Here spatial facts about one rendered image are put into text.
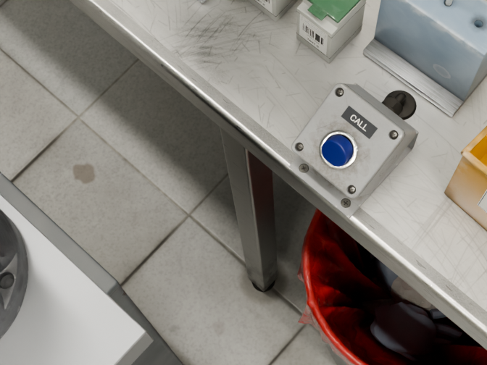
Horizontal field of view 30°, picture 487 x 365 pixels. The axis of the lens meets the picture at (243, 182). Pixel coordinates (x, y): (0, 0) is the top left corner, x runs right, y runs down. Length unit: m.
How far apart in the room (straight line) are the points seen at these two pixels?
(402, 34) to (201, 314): 0.96
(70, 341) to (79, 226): 1.01
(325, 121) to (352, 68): 0.11
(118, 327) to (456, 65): 0.35
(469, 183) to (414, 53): 0.14
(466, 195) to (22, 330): 0.38
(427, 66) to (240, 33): 0.17
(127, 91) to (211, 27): 0.97
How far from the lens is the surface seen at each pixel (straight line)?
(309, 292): 1.21
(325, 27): 0.79
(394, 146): 0.73
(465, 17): 0.76
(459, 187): 0.77
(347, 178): 0.74
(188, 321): 1.66
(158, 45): 0.86
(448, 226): 0.79
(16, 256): 0.74
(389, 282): 1.46
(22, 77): 1.88
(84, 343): 0.73
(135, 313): 0.90
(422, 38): 0.79
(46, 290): 0.75
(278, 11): 0.85
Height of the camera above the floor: 1.63
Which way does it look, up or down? 71 degrees down
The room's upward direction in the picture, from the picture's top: 8 degrees counter-clockwise
